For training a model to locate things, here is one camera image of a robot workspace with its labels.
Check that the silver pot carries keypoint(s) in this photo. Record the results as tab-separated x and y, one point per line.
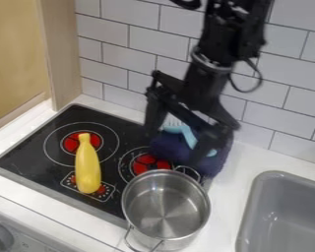
166	210

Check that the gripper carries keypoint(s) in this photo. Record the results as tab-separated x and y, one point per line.
205	88

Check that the yellow bottle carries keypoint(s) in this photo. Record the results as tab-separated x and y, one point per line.
87	167

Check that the purple cloth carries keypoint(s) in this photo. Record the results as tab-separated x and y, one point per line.
173	147

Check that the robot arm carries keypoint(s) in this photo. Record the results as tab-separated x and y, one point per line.
232	29

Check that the blue brush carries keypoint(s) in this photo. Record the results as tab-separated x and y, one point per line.
182	128

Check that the toy stove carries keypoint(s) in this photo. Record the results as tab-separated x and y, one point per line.
37	154

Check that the toy sink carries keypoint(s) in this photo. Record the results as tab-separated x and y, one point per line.
287	216

